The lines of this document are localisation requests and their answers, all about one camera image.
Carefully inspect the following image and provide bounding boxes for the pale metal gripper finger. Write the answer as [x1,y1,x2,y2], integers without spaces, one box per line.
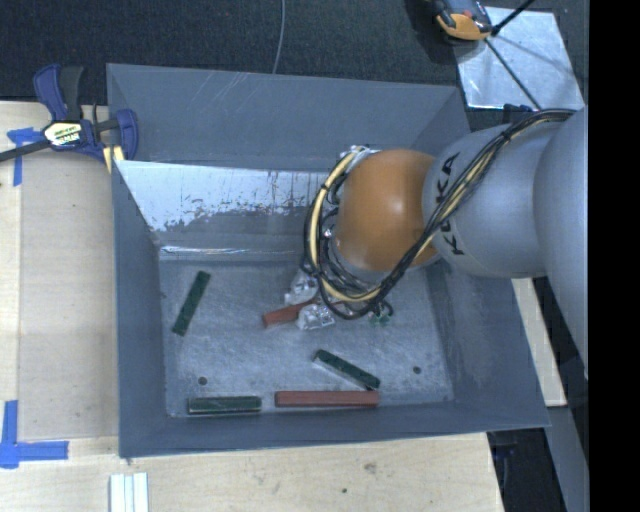
[295,304,336,332]
[284,270,317,306]

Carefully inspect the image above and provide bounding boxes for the red-brown block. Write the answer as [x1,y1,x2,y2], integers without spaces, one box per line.
[262,299,346,330]
[273,389,381,409]

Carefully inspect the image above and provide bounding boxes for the dark green flat block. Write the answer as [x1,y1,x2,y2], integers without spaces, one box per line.
[186,395,264,416]
[312,348,382,392]
[171,270,213,338]

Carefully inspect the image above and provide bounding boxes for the grey metal bin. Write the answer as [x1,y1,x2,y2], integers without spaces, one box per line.
[105,62,552,459]

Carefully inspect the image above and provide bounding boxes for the pale wood flat board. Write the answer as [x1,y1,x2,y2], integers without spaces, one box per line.
[16,151,122,443]

